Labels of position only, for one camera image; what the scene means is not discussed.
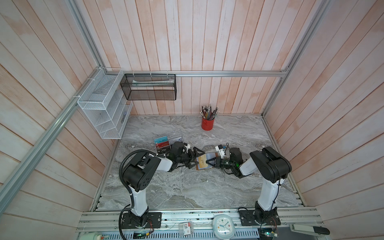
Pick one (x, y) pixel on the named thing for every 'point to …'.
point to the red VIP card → (162, 144)
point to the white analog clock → (223, 226)
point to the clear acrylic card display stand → (173, 135)
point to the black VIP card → (163, 149)
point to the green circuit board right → (267, 233)
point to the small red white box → (186, 228)
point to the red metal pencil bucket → (207, 125)
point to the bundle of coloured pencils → (207, 113)
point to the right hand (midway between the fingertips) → (206, 162)
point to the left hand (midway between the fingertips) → (202, 159)
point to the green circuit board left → (140, 234)
